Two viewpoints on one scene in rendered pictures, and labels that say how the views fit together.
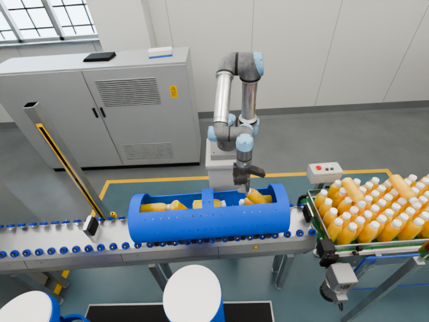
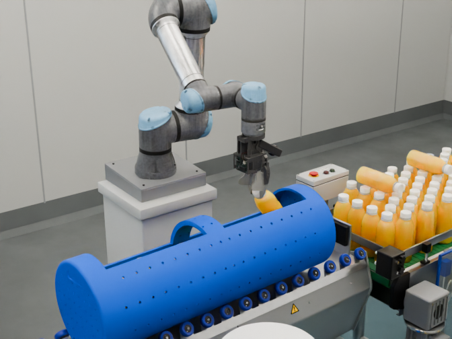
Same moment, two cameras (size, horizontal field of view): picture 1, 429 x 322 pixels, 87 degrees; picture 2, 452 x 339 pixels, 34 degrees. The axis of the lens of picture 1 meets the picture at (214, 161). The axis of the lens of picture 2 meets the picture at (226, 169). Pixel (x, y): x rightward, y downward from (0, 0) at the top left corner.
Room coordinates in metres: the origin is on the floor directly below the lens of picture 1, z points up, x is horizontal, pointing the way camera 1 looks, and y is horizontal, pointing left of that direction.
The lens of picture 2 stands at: (-0.84, 1.29, 2.20)
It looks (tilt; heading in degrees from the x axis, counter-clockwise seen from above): 21 degrees down; 321
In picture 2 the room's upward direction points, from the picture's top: straight up
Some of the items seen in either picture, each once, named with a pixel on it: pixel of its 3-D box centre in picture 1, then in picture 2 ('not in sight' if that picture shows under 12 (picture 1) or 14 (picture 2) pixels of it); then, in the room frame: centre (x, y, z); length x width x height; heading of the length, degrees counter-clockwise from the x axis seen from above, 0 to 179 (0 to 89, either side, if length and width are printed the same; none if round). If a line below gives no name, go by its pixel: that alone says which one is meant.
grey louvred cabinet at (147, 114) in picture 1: (113, 117); not in sight; (2.65, 1.27, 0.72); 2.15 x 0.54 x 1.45; 87
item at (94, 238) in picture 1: (93, 229); not in sight; (0.81, 0.78, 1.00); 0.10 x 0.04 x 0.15; 179
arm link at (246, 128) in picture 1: (241, 135); (233, 95); (0.90, -0.14, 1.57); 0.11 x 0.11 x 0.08; 79
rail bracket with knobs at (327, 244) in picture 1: (325, 248); (389, 263); (0.59, -0.59, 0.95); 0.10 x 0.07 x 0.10; 179
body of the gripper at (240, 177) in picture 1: (242, 172); (251, 152); (0.80, -0.13, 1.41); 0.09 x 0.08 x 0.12; 90
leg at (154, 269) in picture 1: (161, 280); not in sight; (0.73, 0.50, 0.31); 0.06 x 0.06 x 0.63; 89
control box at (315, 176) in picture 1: (323, 172); (322, 183); (1.08, -0.76, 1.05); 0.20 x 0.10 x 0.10; 89
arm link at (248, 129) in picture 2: (244, 160); (253, 126); (0.80, -0.14, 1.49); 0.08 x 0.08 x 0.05
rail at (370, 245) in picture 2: (318, 216); (353, 237); (0.79, -0.63, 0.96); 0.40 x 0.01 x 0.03; 179
